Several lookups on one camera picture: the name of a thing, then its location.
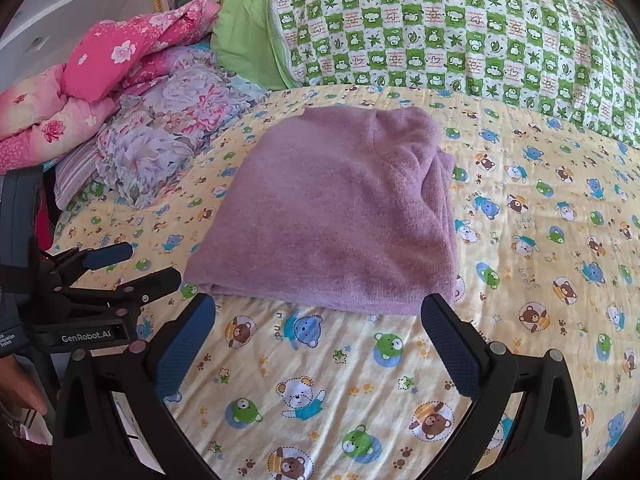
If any pink floral quilt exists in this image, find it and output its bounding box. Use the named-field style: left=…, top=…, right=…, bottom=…
left=0, top=0, right=223, bottom=176

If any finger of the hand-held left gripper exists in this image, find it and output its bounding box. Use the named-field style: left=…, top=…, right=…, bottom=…
left=52, top=266, right=182, bottom=312
left=45, top=241, right=135, bottom=286

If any purple floral pillow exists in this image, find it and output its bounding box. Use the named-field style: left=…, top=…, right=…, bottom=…
left=95, top=42, right=271, bottom=211

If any white cabinet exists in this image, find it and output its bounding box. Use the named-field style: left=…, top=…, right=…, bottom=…
left=2, top=0, right=165, bottom=93

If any striped pillow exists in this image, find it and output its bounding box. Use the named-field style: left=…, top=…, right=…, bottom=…
left=52, top=137, right=108, bottom=209

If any yellow bear print bedsheet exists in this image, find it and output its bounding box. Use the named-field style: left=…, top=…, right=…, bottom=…
left=52, top=84, right=640, bottom=480

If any purple knit garment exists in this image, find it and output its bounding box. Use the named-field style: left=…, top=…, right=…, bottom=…
left=184, top=105, right=460, bottom=317

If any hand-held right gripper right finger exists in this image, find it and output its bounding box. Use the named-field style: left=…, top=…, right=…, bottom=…
left=420, top=292, right=583, bottom=480

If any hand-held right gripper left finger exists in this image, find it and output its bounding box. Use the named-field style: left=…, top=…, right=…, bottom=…
left=50, top=292, right=217, bottom=480

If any person's left hand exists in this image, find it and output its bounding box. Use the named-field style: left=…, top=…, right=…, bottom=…
left=0, top=355, right=49, bottom=417

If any green checkered quilt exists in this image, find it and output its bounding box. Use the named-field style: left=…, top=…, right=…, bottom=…
left=210, top=0, right=640, bottom=148

